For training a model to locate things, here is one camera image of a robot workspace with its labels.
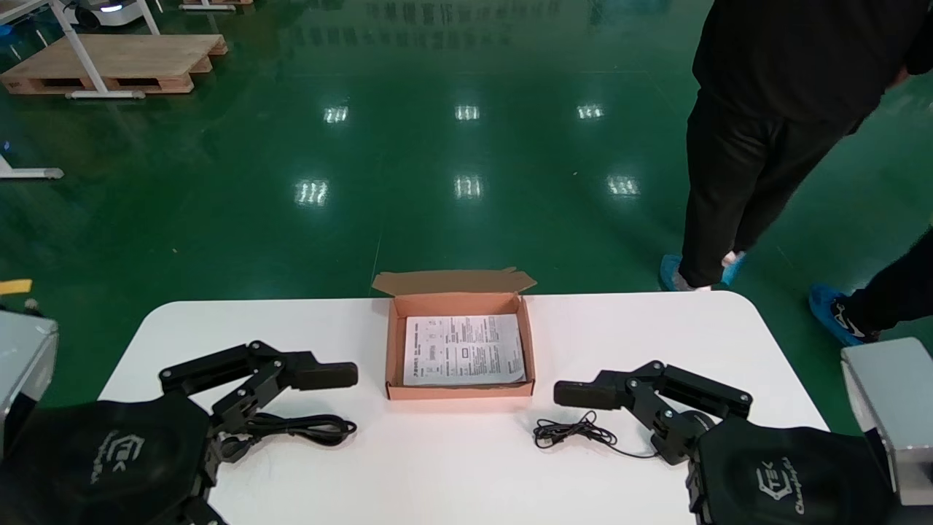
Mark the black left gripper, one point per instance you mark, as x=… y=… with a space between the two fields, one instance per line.
x=109 y=467

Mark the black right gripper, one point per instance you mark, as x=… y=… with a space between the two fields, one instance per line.
x=787 y=481

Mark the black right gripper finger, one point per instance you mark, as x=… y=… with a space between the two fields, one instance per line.
x=583 y=394

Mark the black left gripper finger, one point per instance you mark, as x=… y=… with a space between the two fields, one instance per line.
x=324 y=375

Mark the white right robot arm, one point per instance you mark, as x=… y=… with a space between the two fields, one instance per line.
x=896 y=408

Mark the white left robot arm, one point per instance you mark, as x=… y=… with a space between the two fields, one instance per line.
x=22 y=364

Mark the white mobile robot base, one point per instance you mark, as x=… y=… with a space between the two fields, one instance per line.
x=109 y=14

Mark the open brown cardboard box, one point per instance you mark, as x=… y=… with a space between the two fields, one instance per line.
x=397 y=350

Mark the white printed paper manual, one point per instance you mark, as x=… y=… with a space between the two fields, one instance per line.
x=466 y=350

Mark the blue shoe cover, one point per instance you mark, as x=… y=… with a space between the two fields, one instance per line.
x=831 y=310
x=674 y=277
x=732 y=270

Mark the white metal table foot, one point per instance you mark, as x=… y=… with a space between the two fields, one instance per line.
x=29 y=173

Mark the large wooden pallet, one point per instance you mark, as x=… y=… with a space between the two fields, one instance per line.
x=131 y=58

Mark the small wooden pallet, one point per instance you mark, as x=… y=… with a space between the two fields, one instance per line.
x=211 y=6

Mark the person in black, white shoes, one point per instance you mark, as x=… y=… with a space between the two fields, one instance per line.
x=787 y=58

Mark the white metal table frame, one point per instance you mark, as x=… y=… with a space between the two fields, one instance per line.
x=80 y=55

